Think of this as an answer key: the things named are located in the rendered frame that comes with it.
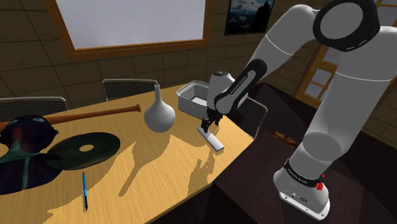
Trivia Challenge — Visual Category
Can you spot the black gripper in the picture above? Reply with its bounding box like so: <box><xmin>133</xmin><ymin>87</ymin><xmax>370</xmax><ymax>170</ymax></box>
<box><xmin>200</xmin><ymin>106</ymin><xmax>223</xmax><ymax>132</ymax></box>

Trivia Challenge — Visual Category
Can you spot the white flat bar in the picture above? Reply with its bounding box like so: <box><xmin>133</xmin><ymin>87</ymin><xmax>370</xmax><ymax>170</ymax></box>
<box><xmin>197</xmin><ymin>126</ymin><xmax>225</xmax><ymax>153</ymax></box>

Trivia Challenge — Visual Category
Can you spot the grey rectangular bin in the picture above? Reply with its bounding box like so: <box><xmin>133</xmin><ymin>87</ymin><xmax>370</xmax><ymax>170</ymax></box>
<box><xmin>176</xmin><ymin>80</ymin><xmax>216</xmax><ymax>120</ymax></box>

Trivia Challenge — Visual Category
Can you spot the grey slatted chair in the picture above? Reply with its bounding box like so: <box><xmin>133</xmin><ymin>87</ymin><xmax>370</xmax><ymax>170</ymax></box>
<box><xmin>102</xmin><ymin>78</ymin><xmax>159</xmax><ymax>102</ymax></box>
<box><xmin>0</xmin><ymin>96</ymin><xmax>69</xmax><ymax>123</ymax></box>
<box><xmin>230</xmin><ymin>96</ymin><xmax>269</xmax><ymax>140</ymax></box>

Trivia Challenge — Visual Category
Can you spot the grey round vase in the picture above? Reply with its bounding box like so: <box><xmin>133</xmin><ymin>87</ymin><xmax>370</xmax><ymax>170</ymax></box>
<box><xmin>143</xmin><ymin>83</ymin><xmax>177</xmax><ymax>134</ymax></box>

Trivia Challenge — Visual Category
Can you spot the wooden table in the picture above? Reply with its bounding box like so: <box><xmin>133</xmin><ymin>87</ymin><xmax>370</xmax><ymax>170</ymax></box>
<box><xmin>0</xmin><ymin>83</ymin><xmax>255</xmax><ymax>224</ymax></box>

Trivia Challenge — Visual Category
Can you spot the dark robot stand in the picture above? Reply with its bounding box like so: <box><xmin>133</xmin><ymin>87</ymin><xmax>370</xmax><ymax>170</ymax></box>
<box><xmin>203</xmin><ymin>81</ymin><xmax>397</xmax><ymax>224</ymax></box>

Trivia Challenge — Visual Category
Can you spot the dark flat disc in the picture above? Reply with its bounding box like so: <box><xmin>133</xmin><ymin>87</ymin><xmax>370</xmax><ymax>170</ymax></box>
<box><xmin>45</xmin><ymin>132</ymin><xmax>122</xmax><ymax>171</ymax></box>

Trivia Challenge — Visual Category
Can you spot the wooden glazed door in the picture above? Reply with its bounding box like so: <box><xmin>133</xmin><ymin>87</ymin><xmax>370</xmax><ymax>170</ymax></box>
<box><xmin>293</xmin><ymin>0</ymin><xmax>397</xmax><ymax>110</ymax></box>

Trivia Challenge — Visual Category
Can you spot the wooden baseball bat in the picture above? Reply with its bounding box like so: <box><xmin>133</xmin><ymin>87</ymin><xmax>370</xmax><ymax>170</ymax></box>
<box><xmin>0</xmin><ymin>104</ymin><xmax>142</xmax><ymax>131</ymax></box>

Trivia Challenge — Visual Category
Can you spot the wooden framed window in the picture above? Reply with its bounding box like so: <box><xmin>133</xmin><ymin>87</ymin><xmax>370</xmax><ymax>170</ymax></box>
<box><xmin>43</xmin><ymin>0</ymin><xmax>216</xmax><ymax>62</ymax></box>

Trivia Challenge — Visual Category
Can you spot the blue pen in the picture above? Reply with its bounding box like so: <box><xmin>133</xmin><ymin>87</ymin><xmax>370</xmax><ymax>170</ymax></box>
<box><xmin>81</xmin><ymin>171</ymin><xmax>89</xmax><ymax>212</ymax></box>

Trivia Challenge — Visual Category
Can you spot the dark bust figure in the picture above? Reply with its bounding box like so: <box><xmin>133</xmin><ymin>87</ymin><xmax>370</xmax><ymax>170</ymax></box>
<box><xmin>0</xmin><ymin>115</ymin><xmax>64</xmax><ymax>196</ymax></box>

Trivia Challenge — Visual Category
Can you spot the dark framed wall picture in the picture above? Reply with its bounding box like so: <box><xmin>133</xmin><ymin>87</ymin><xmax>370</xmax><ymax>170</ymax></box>
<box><xmin>223</xmin><ymin>0</ymin><xmax>275</xmax><ymax>36</ymax></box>

